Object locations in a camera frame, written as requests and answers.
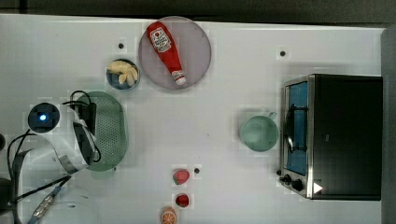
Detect blue bowl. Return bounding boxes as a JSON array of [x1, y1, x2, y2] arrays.
[[106, 60, 140, 90]]

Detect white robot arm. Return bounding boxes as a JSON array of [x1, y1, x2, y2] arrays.
[[10, 103, 96, 224]]

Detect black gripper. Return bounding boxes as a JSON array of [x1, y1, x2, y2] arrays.
[[72, 103, 96, 165]]

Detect red toy tomato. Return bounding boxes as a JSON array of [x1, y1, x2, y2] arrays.
[[176, 194, 190, 208]]

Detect red ketchup bottle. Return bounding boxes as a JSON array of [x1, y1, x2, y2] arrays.
[[147, 21, 187, 86]]

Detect green cup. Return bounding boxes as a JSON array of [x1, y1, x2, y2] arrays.
[[238, 112, 279, 152]]

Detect green plastic strainer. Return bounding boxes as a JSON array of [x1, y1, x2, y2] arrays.
[[78, 91, 128, 172]]

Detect orange slice toy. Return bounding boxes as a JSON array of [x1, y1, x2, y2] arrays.
[[161, 207, 177, 224]]

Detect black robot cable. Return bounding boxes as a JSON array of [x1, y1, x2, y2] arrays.
[[7, 90, 102, 224]]

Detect black toaster oven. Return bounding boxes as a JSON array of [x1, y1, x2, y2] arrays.
[[277, 74, 383, 201]]

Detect pink round plate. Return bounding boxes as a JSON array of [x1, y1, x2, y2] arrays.
[[138, 16, 211, 90]]

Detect yellow banana pieces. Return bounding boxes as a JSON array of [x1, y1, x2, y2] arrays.
[[107, 61, 138, 87]]

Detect red toy strawberry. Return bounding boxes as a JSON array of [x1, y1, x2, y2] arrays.
[[173, 169, 190, 185]]

